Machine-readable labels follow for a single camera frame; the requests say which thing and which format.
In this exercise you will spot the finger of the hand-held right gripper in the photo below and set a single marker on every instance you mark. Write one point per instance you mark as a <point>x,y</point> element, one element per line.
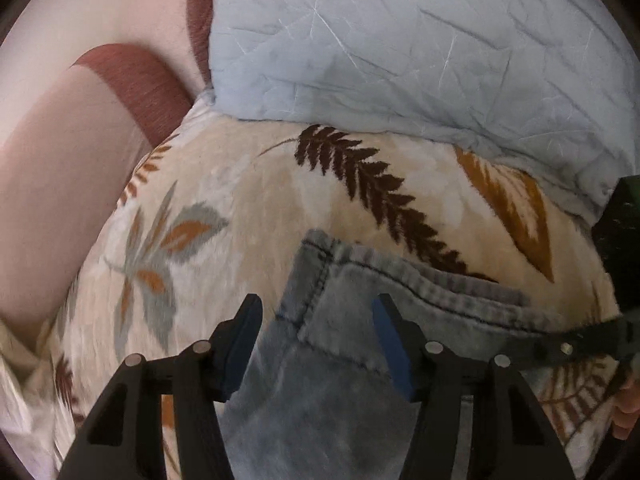
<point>585,342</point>

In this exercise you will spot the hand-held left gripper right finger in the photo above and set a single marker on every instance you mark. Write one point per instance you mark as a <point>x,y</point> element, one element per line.
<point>392,355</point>

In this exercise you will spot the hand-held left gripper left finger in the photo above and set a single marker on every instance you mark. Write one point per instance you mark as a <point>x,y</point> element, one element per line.
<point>240,355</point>

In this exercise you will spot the grey-blue denim pants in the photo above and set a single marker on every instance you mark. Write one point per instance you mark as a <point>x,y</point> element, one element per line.
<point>340,410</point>

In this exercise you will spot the person's right hand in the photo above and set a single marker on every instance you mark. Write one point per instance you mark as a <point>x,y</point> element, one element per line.
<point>627,405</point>

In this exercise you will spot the leaf-print cream blanket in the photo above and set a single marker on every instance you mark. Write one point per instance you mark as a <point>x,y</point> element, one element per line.
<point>250,200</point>

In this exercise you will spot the white patterned pillow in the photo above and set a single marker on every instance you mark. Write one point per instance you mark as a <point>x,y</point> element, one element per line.
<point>17,410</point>

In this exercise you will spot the pink bolster cushion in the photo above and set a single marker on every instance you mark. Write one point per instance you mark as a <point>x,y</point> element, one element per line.
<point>60,170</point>

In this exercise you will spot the light blue quilted pillow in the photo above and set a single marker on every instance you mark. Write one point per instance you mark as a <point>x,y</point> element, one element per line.
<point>400,50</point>

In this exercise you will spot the pink padded headboard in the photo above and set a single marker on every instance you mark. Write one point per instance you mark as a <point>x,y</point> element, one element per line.
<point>125,5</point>

